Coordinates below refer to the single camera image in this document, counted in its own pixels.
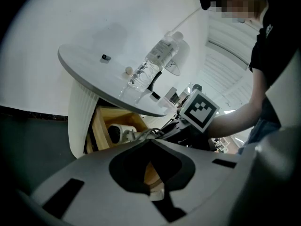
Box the white round bedside table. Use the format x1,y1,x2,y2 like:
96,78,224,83
57,43,169,160

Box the white lamp cable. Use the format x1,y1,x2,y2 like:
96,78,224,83
168,7,202,34

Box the clear plastic water bottle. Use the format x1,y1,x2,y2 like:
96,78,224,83
126,31,184,93

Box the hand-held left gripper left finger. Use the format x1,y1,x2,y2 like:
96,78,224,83
109,146,151,195

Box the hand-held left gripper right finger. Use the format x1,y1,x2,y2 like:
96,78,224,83
150,140,196,191

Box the white hair dryer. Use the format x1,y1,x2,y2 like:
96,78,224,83
107,123,142,146

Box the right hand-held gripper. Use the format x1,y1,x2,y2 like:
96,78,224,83
162,89,221,151

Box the person's head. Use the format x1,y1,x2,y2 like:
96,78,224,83
209,0,270,29

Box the wooden drawer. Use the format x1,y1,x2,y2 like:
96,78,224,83
85,106,163,190

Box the grey hair dryer cable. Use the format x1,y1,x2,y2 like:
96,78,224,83
131,127,166,141

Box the person's right forearm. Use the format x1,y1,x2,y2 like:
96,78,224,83
206,97,268,139

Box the person's black shirt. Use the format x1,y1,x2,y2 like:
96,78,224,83
248,0,301,127

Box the person's blue trousers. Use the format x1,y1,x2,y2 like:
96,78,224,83
238,118,283,155

